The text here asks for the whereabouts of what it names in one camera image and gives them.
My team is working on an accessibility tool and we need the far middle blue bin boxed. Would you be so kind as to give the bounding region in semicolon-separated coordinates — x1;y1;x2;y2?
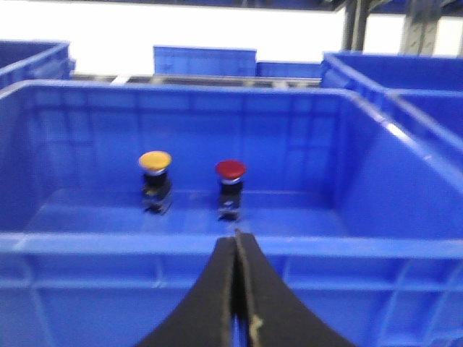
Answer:
153;46;321;78

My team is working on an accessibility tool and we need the right blue plastic bin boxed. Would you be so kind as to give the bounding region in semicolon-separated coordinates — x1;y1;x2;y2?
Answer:
1;81;462;346

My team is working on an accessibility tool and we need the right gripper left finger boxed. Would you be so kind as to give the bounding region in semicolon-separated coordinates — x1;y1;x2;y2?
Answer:
137;237;237;346

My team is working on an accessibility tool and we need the far right blue bin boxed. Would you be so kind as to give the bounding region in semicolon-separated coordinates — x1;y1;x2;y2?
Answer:
321;51;462;155

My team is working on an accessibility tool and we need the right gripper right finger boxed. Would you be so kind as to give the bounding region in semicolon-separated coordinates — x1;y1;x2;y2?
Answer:
235;228;354;346

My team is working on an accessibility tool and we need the yellow mushroom push button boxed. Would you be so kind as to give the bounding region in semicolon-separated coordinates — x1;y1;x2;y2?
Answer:
138;150;172;215

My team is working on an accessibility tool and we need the red mushroom push button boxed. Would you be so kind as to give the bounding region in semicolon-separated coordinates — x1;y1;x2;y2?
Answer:
215;159;247;220

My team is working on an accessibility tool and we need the left blue plastic bin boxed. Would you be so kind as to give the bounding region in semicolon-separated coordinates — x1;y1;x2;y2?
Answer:
1;40;75;89

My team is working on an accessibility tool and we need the blue plastic bin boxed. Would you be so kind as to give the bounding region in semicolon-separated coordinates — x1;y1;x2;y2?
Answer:
1;81;462;346
1;40;75;89

